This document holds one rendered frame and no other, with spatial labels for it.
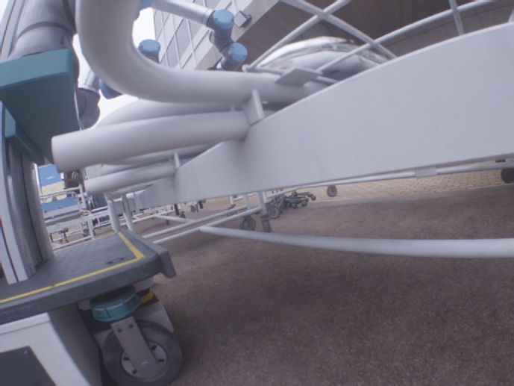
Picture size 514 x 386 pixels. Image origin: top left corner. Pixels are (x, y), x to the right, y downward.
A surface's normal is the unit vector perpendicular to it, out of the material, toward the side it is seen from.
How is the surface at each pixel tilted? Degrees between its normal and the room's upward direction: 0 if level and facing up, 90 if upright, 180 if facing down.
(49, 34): 70
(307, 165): 90
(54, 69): 90
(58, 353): 90
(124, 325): 90
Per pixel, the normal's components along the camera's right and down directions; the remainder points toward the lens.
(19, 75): 0.60, -0.09
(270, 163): -0.78, 0.23
